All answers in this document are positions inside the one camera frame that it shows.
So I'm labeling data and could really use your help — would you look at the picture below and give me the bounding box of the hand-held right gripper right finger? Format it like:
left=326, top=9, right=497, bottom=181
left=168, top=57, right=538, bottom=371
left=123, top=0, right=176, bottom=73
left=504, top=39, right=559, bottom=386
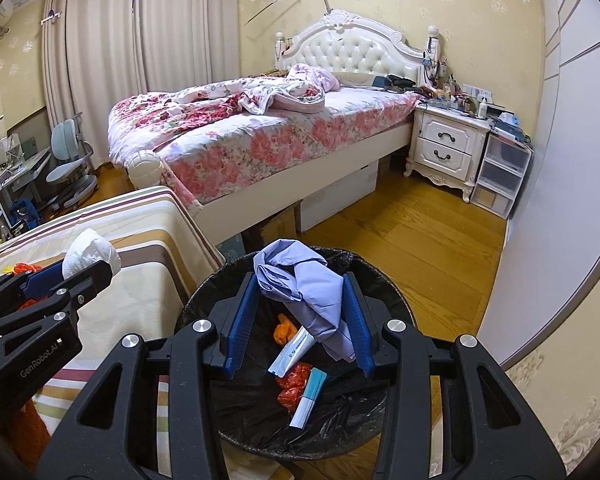
left=341, top=271, right=568, bottom=480

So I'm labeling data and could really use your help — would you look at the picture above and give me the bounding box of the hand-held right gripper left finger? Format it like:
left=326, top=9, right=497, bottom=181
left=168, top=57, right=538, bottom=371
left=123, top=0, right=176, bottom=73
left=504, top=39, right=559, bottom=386
left=35, top=272, right=261, bottom=480

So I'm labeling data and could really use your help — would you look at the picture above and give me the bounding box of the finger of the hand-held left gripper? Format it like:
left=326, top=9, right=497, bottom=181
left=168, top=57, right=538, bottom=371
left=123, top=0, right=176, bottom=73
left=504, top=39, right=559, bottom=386
left=0, top=260, right=65, bottom=321
left=0, top=259, right=115, bottom=353

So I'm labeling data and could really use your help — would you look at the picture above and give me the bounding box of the white tissue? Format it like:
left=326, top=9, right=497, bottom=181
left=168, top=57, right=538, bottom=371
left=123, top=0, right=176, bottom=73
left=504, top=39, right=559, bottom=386
left=61, top=228, right=122, bottom=281

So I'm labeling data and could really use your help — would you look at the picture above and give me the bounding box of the orange plastic scrap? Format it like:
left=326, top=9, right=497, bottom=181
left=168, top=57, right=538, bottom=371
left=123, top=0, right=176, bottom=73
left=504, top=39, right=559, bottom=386
left=272, top=312, right=301, bottom=346

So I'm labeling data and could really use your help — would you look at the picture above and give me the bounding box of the white printed wrapper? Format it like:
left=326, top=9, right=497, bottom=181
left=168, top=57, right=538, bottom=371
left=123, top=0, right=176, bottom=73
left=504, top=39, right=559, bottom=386
left=267, top=327, right=317, bottom=377

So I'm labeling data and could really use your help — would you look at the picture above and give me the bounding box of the purple paper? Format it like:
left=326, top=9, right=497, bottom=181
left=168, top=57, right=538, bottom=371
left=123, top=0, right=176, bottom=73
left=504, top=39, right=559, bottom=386
left=252, top=240, right=358, bottom=363

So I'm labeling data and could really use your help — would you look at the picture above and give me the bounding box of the orange-red plastic bag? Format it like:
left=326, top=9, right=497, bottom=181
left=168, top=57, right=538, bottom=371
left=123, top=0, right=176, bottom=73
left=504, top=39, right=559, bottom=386
left=275, top=362, right=313, bottom=411

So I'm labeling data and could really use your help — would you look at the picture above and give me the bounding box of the black lined trash bin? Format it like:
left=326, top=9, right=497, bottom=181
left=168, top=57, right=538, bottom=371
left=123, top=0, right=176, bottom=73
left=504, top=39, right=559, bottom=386
left=172, top=246, right=416, bottom=463

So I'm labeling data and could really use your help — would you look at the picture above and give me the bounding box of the light blue white packet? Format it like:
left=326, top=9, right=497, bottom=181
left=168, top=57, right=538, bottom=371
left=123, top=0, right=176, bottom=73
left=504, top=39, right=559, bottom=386
left=287, top=367, right=328, bottom=431

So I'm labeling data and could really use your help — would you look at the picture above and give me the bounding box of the blue crate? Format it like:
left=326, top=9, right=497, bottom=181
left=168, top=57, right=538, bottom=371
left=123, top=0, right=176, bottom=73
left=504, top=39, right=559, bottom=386
left=10, top=200, right=38, bottom=228

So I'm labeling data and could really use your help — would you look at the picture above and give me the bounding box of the orange cloth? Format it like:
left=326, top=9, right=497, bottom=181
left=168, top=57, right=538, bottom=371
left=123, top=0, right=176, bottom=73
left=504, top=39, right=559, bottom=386
left=12, top=400, right=51, bottom=466

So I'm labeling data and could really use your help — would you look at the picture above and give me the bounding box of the pale blue box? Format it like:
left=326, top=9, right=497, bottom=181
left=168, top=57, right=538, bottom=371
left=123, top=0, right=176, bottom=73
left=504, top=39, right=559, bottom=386
left=215, top=235, right=246, bottom=266

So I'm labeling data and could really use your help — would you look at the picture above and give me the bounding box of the brown cardboard box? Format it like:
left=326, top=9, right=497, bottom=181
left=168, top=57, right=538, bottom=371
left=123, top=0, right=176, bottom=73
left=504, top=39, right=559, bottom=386
left=257, top=205, right=297, bottom=246

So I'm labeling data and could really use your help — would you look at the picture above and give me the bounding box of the grey study desk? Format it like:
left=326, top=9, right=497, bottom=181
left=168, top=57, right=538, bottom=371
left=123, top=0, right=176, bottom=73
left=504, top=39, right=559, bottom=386
left=0, top=147, right=53, bottom=211

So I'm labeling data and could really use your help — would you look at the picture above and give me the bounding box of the white storage box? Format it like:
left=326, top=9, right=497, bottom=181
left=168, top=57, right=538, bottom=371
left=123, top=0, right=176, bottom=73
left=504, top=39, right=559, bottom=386
left=299, top=160, right=381, bottom=233

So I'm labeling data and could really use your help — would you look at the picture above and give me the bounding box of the grey desk chair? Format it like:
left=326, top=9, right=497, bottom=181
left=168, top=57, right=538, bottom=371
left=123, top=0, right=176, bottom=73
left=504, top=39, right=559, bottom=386
left=45, top=119, right=98, bottom=211

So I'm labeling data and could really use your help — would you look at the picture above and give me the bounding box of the white nightstand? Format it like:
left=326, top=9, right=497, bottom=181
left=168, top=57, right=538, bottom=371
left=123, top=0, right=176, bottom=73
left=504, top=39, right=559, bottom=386
left=405, top=105, right=491, bottom=204

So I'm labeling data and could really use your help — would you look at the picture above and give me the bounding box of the floral quilt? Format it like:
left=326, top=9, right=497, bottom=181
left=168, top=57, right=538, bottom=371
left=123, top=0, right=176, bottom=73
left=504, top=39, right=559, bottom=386
left=107, top=63, right=341, bottom=161

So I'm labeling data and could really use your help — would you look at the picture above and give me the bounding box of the clear plastic drawer unit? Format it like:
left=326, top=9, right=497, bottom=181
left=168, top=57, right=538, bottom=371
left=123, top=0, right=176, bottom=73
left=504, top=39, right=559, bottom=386
left=470, top=132, right=533, bottom=220

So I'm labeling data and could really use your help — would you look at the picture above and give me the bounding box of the beige curtain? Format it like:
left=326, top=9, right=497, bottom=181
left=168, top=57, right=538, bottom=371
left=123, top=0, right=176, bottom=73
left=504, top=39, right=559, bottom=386
left=135, top=0, right=241, bottom=93
left=41, top=0, right=146, bottom=168

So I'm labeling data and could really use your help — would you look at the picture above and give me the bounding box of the dark blue pouch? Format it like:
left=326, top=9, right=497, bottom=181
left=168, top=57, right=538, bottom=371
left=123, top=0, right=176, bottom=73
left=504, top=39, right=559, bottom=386
left=372, top=74, right=416, bottom=92

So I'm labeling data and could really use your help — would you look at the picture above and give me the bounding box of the white bed with tufted headboard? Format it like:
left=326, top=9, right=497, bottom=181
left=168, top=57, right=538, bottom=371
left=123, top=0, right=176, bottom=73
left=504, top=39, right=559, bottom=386
left=107, top=8, right=441, bottom=248

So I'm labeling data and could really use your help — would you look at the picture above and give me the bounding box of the white wardrobe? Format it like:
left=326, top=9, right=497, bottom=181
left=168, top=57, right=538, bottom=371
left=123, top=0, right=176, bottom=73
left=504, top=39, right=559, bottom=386
left=477, top=0, right=600, bottom=368

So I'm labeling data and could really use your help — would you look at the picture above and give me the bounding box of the metal net rod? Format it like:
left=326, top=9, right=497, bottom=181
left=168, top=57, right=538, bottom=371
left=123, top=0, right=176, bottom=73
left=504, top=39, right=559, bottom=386
left=245, top=0, right=333, bottom=26

